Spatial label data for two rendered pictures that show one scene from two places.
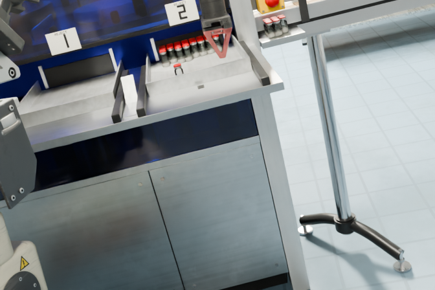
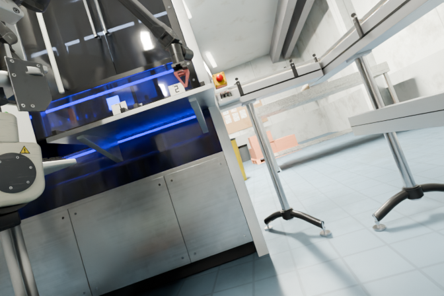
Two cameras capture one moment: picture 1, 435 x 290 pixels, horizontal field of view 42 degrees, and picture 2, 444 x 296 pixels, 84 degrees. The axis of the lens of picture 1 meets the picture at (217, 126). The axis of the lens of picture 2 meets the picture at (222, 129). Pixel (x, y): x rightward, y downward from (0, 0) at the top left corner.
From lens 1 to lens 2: 69 cm
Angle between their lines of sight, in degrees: 25
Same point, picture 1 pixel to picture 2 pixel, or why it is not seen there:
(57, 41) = (116, 108)
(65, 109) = not seen: hidden behind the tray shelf
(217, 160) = (201, 167)
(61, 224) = (115, 213)
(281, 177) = (238, 176)
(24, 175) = (38, 100)
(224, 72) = not seen: hidden behind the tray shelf
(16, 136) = (37, 80)
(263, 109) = (223, 135)
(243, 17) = not seen: hidden behind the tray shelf
